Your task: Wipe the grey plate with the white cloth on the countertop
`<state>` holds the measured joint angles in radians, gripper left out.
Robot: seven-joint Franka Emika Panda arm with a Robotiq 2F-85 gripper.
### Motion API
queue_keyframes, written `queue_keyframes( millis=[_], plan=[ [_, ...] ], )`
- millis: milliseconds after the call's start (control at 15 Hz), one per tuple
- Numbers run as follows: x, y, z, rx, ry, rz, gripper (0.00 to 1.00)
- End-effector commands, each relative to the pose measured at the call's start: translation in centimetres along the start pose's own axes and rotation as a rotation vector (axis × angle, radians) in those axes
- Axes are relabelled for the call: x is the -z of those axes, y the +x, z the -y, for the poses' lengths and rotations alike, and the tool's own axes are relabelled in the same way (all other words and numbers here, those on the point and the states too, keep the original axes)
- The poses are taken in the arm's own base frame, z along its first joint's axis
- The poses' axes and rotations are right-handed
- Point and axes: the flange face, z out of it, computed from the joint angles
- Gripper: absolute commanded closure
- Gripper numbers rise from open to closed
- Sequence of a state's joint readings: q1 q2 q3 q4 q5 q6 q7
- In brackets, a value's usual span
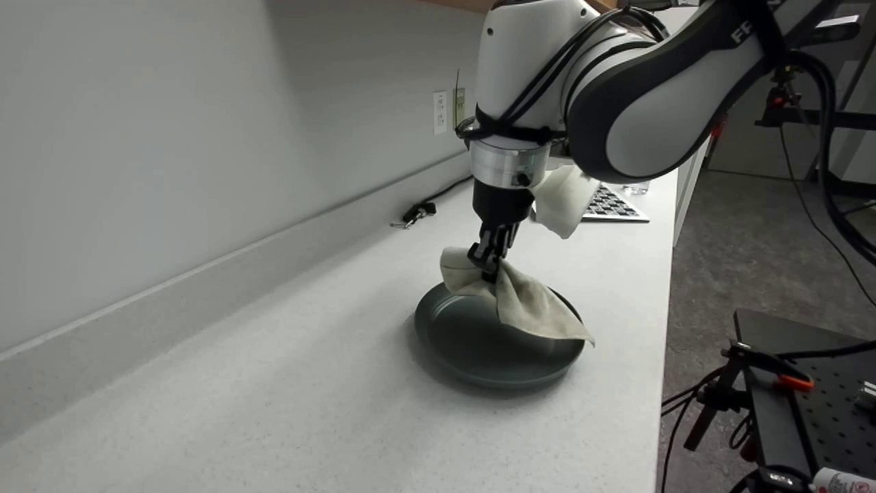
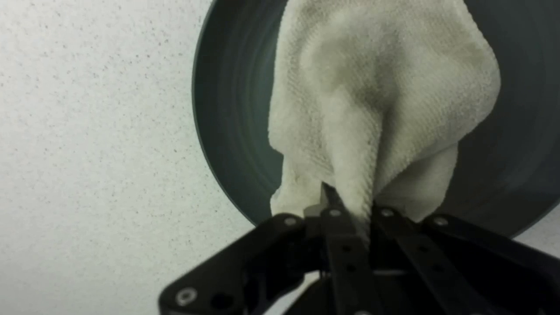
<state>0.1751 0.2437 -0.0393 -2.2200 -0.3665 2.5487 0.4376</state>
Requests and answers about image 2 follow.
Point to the grey round plate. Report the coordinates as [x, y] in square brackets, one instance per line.
[233, 116]

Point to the white cloth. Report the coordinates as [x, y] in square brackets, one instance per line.
[379, 88]

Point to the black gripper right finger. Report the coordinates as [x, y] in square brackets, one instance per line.
[456, 263]

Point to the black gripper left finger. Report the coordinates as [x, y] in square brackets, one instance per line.
[344, 263]

